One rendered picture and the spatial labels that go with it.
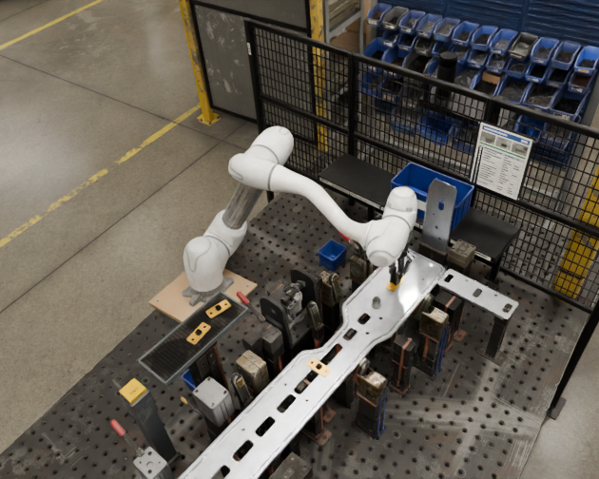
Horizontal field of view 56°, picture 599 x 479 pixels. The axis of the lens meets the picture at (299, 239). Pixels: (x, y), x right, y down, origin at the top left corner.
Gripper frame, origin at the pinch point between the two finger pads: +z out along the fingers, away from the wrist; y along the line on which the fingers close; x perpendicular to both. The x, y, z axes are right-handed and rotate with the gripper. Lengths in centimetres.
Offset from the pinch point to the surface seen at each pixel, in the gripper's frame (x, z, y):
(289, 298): -39.9, -11.9, -17.6
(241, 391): -71, 1, -12
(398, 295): -3.2, 5.4, 3.9
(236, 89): 139, 64, -237
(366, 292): -9.5, 5.5, -6.6
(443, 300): 6.0, 7.4, 17.9
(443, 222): 26.5, -9.6, 3.8
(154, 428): -96, 11, -31
